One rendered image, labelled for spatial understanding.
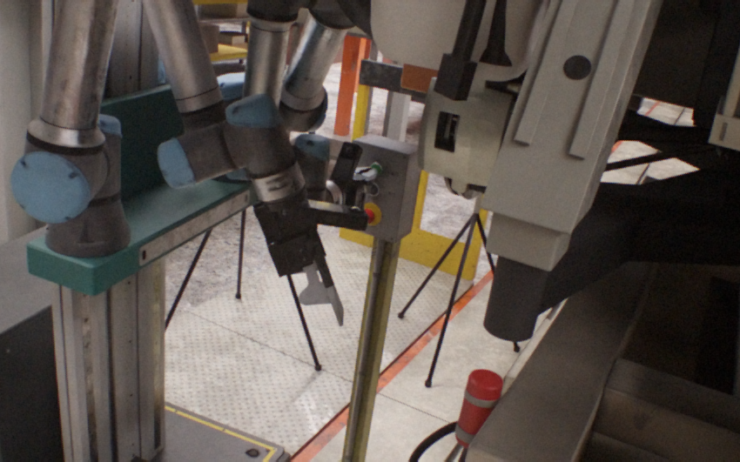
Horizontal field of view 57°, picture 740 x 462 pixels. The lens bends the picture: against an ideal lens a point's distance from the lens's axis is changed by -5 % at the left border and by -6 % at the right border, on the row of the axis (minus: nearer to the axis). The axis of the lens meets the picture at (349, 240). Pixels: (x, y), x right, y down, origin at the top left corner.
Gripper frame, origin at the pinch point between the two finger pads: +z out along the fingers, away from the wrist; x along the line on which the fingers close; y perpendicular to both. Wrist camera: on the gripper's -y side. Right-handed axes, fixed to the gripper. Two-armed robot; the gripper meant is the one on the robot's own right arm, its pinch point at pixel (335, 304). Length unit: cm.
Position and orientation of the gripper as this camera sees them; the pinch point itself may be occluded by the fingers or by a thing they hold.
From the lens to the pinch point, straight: 118.0
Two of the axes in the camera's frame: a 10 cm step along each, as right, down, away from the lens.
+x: 1.7, 3.5, -9.2
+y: -9.4, 3.5, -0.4
